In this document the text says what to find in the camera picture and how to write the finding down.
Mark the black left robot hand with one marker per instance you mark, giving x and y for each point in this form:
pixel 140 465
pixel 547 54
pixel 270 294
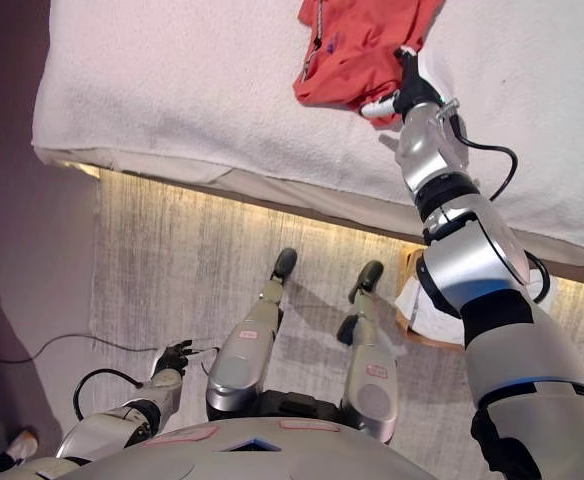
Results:
pixel 172 357

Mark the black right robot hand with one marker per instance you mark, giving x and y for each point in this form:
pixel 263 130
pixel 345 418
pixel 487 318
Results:
pixel 414 87

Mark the red garment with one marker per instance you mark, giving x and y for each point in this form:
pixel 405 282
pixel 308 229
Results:
pixel 352 55

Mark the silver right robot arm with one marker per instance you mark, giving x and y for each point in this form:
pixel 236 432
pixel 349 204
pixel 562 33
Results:
pixel 477 260

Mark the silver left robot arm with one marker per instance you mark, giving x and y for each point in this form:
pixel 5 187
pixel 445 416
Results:
pixel 122 415

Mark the bed with white blanket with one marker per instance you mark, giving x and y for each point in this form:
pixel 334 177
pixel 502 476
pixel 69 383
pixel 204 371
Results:
pixel 172 85

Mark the brown woven basket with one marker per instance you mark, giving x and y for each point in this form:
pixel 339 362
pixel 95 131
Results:
pixel 424 337

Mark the silver left robot leg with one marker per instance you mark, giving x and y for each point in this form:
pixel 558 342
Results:
pixel 244 355

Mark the silver robot leg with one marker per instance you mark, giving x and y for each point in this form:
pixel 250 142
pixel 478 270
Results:
pixel 244 355
pixel 372 380

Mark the robot torso and legs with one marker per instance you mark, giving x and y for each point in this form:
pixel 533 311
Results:
pixel 172 260

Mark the black left robot foot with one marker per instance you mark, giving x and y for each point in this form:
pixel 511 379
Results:
pixel 285 262

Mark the black robot foot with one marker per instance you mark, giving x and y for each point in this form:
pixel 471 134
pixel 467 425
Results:
pixel 368 276
pixel 285 262

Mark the white shoe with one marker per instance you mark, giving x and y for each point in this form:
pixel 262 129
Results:
pixel 24 442

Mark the black right robot foot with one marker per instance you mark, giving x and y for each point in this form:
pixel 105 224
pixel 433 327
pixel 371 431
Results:
pixel 368 276

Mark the silver right robot leg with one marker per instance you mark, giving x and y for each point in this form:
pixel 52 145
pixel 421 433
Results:
pixel 372 380

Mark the white cloth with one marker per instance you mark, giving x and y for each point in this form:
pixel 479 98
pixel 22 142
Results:
pixel 422 310

